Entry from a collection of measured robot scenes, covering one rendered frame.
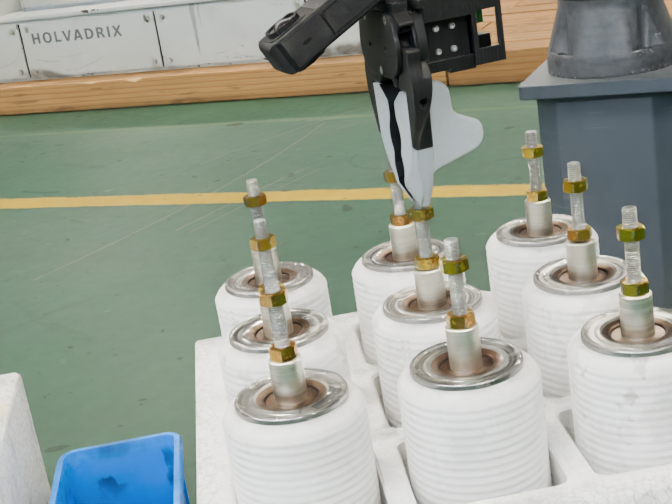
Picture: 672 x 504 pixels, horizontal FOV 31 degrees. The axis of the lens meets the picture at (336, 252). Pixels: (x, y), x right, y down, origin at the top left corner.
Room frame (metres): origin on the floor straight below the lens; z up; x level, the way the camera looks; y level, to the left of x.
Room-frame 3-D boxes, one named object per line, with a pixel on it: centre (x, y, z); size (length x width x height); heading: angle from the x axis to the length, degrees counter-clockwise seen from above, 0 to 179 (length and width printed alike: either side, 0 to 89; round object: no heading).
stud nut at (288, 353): (0.72, 0.04, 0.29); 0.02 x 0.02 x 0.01; 52
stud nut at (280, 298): (0.72, 0.04, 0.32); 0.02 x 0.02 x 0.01; 52
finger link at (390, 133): (0.86, -0.08, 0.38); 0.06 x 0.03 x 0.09; 106
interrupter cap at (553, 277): (0.85, -0.18, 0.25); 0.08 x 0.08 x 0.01
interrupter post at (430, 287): (0.84, -0.07, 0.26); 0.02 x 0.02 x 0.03
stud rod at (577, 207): (0.85, -0.18, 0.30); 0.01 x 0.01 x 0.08
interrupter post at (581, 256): (0.85, -0.18, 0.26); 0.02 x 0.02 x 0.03
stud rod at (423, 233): (0.84, -0.07, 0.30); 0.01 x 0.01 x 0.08
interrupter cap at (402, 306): (0.84, -0.07, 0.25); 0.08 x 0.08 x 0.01
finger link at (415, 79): (0.82, -0.07, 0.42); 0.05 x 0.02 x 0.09; 16
